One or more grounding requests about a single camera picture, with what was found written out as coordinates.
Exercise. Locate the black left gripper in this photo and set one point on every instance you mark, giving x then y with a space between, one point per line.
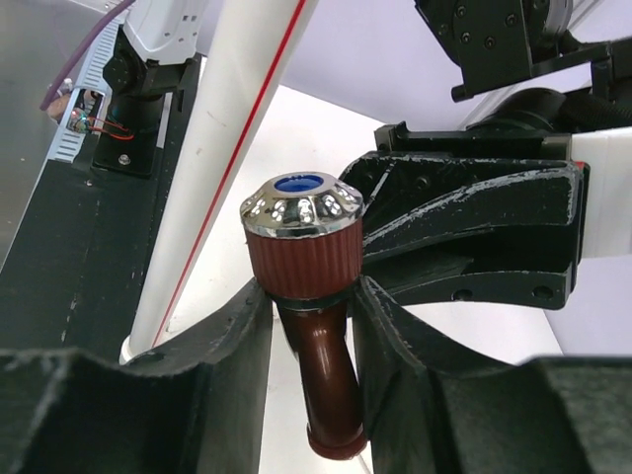
415 200

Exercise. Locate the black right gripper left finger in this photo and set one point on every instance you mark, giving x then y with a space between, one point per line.
192 405

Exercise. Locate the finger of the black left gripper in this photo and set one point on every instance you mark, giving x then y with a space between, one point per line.
450 280

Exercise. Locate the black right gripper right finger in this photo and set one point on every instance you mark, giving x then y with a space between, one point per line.
432 405

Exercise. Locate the brown water faucet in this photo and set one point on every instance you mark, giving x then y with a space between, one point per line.
304 237

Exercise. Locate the white PVC pipe frame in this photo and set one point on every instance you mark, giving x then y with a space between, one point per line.
251 46

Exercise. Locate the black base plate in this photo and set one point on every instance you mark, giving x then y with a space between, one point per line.
75 270

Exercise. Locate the left white cable duct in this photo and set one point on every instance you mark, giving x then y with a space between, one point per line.
90 94

